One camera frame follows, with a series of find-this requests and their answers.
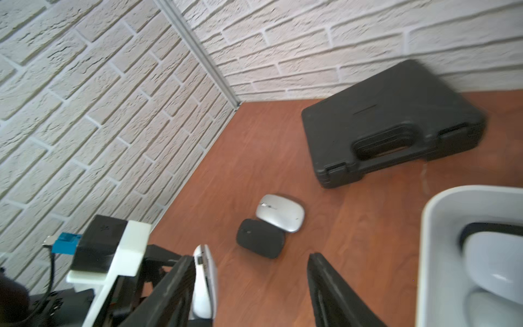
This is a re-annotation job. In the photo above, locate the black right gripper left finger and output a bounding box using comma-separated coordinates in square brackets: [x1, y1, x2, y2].
[121, 256, 196, 327]

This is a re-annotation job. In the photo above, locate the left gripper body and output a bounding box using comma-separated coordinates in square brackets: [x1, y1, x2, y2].
[28, 245, 181, 326]

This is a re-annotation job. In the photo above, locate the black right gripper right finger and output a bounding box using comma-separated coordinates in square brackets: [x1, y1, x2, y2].
[307, 253, 385, 326]

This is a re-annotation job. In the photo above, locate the white mouse small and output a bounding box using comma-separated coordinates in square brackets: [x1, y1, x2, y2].
[466, 291, 522, 327]

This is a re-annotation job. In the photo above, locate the black rounded wireless mouse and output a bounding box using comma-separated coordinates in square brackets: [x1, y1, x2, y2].
[458, 222, 522, 251]

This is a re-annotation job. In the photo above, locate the silver mouse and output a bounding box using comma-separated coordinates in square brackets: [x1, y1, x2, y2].
[256, 194, 305, 233]
[463, 232, 522, 305]

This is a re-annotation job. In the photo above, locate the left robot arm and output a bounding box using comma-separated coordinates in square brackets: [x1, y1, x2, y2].
[1, 245, 196, 326]

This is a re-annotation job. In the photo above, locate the flat black mouse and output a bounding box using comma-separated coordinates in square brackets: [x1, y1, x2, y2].
[236, 219, 285, 259]

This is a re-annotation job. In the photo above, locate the white plastic storage box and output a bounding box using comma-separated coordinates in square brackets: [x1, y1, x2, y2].
[415, 185, 522, 326]

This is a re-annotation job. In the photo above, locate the black plastic tool case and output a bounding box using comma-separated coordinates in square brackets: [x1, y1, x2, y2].
[301, 59, 487, 189]

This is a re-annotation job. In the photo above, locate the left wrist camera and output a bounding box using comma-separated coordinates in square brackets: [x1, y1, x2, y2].
[43, 215, 152, 287]

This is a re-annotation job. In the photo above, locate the aluminium corner post left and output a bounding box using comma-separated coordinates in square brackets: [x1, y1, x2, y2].
[155, 0, 242, 110]

